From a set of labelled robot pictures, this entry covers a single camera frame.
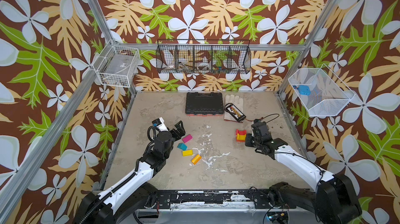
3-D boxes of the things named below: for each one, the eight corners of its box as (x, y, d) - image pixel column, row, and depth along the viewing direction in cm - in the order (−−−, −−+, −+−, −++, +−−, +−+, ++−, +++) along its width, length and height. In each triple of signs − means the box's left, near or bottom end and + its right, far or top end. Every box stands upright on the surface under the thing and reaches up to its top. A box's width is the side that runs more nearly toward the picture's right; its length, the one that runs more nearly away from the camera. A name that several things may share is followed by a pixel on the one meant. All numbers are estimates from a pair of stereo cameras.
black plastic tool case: (185, 116, 107) (184, 112, 103) (186, 96, 119) (186, 91, 115) (223, 116, 108) (224, 112, 103) (221, 97, 119) (222, 91, 115)
